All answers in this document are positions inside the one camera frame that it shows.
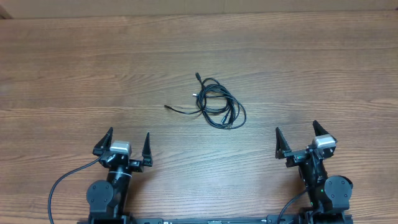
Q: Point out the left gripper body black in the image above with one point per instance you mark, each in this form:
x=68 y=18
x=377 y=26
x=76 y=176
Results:
x=135 y=165

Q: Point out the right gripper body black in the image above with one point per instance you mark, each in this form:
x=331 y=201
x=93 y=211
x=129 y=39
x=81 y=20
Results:
x=295 y=157

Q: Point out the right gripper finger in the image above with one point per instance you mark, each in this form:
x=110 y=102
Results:
x=318 y=129
x=282 y=146

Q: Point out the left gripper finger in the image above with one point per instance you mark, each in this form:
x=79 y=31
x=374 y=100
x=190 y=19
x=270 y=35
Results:
x=104 y=144
x=146 y=152

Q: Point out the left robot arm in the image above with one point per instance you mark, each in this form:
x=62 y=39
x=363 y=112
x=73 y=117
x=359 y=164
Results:
x=107 y=198

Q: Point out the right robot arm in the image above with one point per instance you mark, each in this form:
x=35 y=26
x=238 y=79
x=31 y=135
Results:
x=329 y=196

